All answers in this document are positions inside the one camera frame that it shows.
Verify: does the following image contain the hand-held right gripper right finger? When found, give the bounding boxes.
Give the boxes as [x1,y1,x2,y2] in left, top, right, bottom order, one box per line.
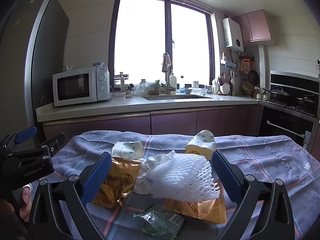
[211,149,295,240]

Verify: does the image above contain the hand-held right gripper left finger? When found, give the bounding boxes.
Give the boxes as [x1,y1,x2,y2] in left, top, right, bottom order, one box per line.
[27,152,112,240]

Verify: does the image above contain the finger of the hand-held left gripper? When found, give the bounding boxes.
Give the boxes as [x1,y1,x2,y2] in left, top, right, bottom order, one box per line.
[0,126,37,153]
[37,132,66,159]

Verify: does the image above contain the gold snack wrapper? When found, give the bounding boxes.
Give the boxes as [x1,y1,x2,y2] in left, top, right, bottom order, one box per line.
[91,156,142,208]
[162,180,227,224]

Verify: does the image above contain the white patterned paper cup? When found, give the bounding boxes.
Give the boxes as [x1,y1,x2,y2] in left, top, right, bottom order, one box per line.
[184,129,215,159]
[112,140,144,160]

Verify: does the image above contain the white foam fruit net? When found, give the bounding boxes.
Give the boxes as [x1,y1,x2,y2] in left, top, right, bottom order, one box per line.
[144,154,223,203]

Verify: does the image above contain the white tissue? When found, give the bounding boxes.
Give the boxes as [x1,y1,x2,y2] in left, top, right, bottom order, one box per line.
[136,150,175,195]

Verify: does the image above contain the clear green snack wrapper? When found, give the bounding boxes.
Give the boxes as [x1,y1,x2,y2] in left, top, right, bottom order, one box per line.
[132,204,185,240]

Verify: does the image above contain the person's left hand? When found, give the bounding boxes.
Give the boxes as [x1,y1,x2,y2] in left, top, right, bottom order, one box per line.
[19,187,34,222]

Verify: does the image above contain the blue checkered cloth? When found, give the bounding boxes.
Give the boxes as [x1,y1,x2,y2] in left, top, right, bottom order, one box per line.
[51,130,320,240]

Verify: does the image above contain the white microwave oven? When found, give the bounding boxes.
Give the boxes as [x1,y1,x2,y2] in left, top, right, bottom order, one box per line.
[52,66,110,107]

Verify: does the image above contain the black built-in oven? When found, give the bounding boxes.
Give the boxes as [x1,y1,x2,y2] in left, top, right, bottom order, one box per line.
[259,100,320,155]

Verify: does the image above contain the grey steel refrigerator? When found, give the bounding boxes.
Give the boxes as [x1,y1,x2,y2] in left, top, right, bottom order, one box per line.
[0,0,70,153]

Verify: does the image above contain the white dotted utensil holder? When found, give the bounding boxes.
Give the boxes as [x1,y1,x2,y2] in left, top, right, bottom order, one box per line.
[220,82,232,96]

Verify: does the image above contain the glass jar with lid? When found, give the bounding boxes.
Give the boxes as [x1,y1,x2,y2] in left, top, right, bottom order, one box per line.
[114,72,129,93]

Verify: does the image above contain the black wok with lid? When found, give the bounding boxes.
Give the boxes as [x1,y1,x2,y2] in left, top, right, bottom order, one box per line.
[262,86,290,103]

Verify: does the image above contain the hanging black frying pan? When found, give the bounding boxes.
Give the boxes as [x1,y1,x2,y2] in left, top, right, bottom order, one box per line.
[249,69,260,84]

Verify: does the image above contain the white soap pump bottle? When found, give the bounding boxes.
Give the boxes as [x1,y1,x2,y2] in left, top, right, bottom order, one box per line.
[169,72,177,94]

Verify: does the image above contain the steel kitchen faucet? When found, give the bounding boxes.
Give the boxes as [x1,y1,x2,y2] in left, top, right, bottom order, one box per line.
[164,52,176,95]

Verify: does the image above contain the black cooking pot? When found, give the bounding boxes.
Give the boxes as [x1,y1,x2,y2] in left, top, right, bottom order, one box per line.
[296,95,317,110]

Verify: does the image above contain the rag on faucet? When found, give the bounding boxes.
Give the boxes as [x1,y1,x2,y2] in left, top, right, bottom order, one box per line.
[162,53,172,73]

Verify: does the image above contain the kitchen window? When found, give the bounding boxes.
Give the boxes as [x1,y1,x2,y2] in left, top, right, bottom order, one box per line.
[110,0,217,90]

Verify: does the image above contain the white wall water heater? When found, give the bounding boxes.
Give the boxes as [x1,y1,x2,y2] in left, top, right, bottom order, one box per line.
[222,17,244,52]

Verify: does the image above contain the pink wall cabinet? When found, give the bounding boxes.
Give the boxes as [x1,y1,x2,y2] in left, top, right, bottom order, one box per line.
[232,9,272,44]

